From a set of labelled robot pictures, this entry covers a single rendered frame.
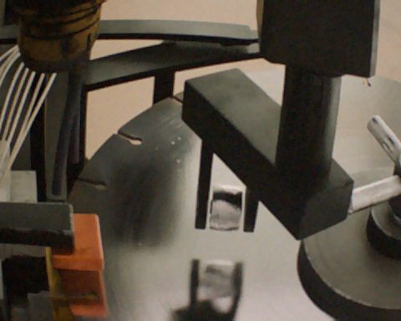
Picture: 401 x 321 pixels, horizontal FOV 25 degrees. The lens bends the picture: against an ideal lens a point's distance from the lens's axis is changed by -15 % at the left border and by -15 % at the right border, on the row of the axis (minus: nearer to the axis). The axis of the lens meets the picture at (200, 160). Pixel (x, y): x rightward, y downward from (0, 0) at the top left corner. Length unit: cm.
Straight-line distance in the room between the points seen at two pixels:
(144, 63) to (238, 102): 23
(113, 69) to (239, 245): 20
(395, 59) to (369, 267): 62
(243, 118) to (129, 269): 9
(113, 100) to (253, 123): 51
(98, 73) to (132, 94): 28
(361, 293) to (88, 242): 12
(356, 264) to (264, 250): 5
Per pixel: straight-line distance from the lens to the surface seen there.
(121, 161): 49
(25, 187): 62
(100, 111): 87
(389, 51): 105
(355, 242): 44
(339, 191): 36
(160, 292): 42
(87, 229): 42
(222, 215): 42
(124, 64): 62
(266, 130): 38
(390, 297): 42
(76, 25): 34
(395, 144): 44
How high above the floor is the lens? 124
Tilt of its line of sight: 37 degrees down
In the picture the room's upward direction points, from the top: 5 degrees clockwise
